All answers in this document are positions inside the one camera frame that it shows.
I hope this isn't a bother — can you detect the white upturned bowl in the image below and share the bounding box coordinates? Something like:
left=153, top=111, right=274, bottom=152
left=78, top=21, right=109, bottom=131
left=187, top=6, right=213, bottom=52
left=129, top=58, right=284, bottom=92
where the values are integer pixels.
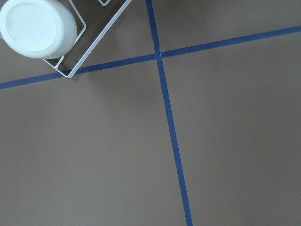
left=0, top=0, right=78, bottom=59

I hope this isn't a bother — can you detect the white wire dish rack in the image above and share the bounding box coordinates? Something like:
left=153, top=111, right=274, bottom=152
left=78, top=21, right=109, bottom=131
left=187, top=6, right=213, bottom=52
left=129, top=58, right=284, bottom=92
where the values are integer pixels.
left=44, top=0, right=131, bottom=78

